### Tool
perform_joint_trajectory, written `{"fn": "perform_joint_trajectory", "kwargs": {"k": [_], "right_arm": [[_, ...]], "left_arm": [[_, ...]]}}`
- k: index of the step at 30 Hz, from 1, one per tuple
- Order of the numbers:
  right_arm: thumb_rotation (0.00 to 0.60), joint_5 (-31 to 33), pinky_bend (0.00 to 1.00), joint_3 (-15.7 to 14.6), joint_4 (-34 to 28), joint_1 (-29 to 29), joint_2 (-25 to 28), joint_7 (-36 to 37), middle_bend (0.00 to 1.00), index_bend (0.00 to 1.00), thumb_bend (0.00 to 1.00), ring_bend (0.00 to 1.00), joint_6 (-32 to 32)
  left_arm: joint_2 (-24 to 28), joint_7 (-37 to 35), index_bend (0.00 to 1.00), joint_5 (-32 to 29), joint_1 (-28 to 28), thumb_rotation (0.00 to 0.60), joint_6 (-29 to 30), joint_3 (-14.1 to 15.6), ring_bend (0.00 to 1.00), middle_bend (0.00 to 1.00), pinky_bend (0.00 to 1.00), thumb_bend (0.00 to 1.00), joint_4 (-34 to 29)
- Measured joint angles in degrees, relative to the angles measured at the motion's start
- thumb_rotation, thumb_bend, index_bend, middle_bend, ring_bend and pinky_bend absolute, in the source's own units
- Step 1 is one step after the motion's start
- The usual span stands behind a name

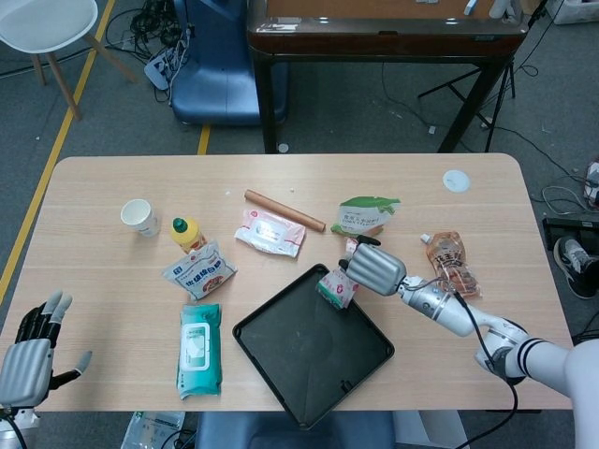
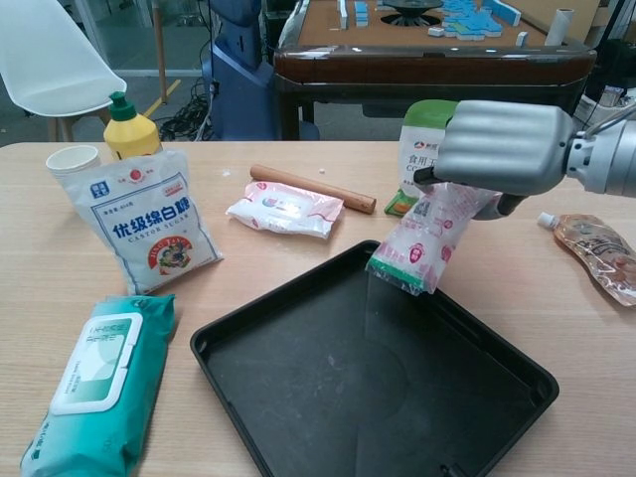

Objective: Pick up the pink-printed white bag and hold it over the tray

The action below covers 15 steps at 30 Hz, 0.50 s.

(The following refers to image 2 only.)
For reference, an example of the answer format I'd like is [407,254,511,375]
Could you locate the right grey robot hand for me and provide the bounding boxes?
[411,98,572,223]

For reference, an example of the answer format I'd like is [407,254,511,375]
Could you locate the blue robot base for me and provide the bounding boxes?
[202,0,322,143]

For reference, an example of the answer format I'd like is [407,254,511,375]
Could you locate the black plastic tray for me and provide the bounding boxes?
[189,239,560,477]

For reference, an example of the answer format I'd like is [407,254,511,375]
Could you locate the green white corn starch bag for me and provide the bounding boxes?
[384,98,461,220]

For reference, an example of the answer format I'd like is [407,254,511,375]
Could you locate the white cardboard box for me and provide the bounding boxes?
[578,83,636,130]

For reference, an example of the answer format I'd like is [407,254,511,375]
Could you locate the dark wood mahjong table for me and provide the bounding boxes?
[272,0,597,143]

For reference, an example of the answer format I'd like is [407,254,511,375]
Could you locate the blue mahjong tile pile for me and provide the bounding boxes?
[441,0,521,40]

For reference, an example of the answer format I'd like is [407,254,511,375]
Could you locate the white paper roll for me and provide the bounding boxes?
[546,8,575,47]

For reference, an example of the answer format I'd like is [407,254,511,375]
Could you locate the orange spout sauce pouch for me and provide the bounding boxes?
[538,212,636,308]

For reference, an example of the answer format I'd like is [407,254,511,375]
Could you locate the black mahjong table centre dome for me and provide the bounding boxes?
[376,0,443,26]

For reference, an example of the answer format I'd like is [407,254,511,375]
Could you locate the wooden rolling pin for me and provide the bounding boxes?
[249,164,378,215]

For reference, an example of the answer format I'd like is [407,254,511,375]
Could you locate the pink wet wipes pack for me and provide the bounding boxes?
[225,181,346,240]

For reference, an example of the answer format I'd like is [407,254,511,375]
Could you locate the white castor sugar bag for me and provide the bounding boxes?
[53,149,225,295]

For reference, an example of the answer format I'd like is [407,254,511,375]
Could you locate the yellow bottle green cap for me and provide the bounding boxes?
[102,91,164,163]

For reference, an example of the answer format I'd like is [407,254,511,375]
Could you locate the white paper cup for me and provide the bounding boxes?
[46,145,100,188]

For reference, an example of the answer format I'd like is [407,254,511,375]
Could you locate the white chair wooden legs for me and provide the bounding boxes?
[0,0,128,143]

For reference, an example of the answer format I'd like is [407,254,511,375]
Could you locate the teal wet wipes pack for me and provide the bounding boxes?
[19,293,178,477]

